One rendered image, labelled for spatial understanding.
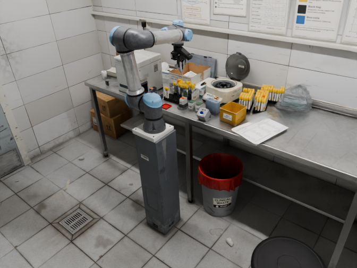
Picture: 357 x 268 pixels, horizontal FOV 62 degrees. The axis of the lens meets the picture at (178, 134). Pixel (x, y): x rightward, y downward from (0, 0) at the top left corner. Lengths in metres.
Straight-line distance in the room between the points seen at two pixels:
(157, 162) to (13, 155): 1.88
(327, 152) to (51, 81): 2.74
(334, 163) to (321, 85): 0.71
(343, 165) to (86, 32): 2.89
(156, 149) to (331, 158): 1.03
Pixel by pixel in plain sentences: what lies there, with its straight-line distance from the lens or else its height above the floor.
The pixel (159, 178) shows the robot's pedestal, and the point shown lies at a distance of 2.07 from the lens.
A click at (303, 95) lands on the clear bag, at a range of 2.31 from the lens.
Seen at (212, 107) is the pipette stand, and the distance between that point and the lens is 2.16.
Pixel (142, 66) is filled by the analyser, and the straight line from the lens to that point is 2.41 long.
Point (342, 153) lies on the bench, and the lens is 1.96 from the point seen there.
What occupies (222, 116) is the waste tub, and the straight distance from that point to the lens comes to 2.08.
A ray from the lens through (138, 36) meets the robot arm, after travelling 1.72.
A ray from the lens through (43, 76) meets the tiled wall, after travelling 3.46.
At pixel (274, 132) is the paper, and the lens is 2.00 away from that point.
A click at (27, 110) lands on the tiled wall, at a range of 3.46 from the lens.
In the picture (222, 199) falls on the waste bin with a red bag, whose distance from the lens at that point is 2.43.
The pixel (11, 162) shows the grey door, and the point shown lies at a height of 0.11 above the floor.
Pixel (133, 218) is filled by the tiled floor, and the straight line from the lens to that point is 2.64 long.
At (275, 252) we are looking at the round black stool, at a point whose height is 0.65.
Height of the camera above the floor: 1.92
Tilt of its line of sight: 32 degrees down
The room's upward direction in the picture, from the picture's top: 3 degrees counter-clockwise
